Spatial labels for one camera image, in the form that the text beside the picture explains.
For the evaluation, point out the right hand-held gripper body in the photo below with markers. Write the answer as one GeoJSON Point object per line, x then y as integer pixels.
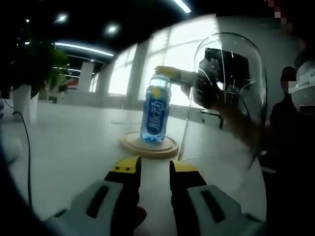
{"type": "Point", "coordinates": [229, 68]}

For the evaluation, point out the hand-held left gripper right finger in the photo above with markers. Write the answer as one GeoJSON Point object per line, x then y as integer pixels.
{"type": "Point", "coordinates": [204, 204]}

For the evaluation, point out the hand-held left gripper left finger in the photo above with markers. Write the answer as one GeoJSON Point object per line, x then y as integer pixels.
{"type": "Point", "coordinates": [110, 196]}

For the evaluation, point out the clear glass dome cover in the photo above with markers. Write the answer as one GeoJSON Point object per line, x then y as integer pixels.
{"type": "Point", "coordinates": [256, 73]}

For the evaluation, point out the blue drink bottle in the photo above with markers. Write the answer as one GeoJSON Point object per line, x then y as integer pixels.
{"type": "Point", "coordinates": [155, 115]}

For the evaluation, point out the round wooden cover base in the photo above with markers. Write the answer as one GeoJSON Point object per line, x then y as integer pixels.
{"type": "Point", "coordinates": [147, 150]}

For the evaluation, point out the person's right hand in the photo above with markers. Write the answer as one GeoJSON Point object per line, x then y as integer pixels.
{"type": "Point", "coordinates": [216, 98]}

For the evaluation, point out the person's left hand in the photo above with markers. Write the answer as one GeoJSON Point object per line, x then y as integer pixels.
{"type": "Point", "coordinates": [141, 216]}

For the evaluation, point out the white chest-worn device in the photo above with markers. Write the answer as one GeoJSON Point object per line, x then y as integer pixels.
{"type": "Point", "coordinates": [305, 83]}

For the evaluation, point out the white plant pot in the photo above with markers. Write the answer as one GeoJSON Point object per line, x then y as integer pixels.
{"type": "Point", "coordinates": [24, 103]}

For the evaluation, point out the green potted plant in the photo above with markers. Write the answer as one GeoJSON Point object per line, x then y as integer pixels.
{"type": "Point", "coordinates": [41, 66]}

